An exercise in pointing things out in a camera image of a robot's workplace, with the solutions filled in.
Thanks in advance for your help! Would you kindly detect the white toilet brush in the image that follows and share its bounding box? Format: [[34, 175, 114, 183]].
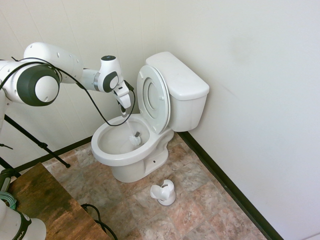
[[121, 112, 142, 147]]

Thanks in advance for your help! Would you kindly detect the black camera tripod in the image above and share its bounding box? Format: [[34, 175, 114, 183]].
[[0, 113, 71, 179]]

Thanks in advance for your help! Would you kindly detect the dark green cylinder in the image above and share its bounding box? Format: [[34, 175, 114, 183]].
[[0, 168, 15, 194]]

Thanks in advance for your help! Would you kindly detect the brown wooden table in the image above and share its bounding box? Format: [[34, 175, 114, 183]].
[[7, 161, 111, 240]]

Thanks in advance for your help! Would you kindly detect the white toilet tank lid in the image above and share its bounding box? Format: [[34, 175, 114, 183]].
[[145, 51, 210, 101]]

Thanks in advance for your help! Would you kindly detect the black floor cable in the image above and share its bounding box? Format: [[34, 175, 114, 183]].
[[80, 203, 119, 240]]

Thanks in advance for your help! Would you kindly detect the white toilet tank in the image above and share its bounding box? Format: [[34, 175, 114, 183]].
[[167, 91, 209, 133]]

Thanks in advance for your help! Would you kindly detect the white toilet seat cover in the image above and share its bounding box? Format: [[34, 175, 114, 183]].
[[142, 64, 172, 134]]

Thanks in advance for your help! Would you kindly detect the white toilet bowl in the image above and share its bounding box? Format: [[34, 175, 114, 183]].
[[90, 113, 175, 183]]

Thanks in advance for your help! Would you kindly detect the white toilet seat ring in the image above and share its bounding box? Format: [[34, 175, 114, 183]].
[[136, 65, 169, 135]]

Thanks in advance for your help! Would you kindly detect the green coiled cable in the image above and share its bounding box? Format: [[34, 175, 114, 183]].
[[0, 190, 18, 211]]

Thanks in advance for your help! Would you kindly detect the black wall baseboard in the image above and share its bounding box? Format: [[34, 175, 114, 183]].
[[177, 130, 285, 240], [14, 136, 95, 174]]

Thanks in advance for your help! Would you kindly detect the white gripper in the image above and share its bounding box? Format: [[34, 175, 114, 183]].
[[112, 81, 133, 118]]

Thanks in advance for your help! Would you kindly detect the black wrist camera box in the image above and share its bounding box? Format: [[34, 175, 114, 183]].
[[123, 79, 135, 93]]

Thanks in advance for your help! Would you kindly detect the white toilet brush holder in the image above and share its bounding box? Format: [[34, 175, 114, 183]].
[[149, 179, 177, 207]]

